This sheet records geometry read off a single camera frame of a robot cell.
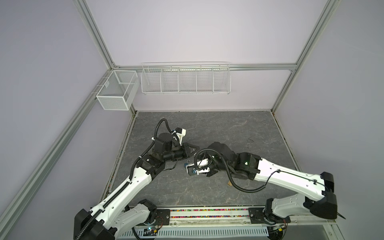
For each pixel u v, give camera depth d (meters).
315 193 0.40
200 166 0.54
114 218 0.41
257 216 0.74
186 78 0.99
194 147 0.67
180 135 0.67
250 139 1.05
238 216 0.75
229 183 0.84
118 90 1.00
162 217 0.74
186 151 0.62
